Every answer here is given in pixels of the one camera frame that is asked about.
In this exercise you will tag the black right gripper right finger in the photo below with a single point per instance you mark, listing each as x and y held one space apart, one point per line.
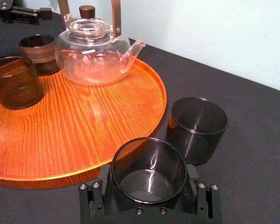
207 200

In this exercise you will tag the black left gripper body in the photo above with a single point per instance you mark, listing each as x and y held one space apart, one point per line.
2 10

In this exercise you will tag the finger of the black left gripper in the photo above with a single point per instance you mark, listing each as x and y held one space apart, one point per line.
25 19
30 10

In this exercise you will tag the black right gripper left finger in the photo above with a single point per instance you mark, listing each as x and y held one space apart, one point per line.
91 200

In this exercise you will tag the smoked glass tumbler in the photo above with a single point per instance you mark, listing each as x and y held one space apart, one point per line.
196 133
151 177
16 86

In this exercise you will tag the round orange wooden tray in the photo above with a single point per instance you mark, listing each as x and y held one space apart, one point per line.
84 130

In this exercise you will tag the brown striped ceramic cup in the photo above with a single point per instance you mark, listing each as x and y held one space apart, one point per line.
40 56

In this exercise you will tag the glass teapot lid wooden knob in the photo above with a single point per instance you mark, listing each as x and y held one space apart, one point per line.
87 23

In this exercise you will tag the black table cloth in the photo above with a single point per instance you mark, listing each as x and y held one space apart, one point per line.
247 151

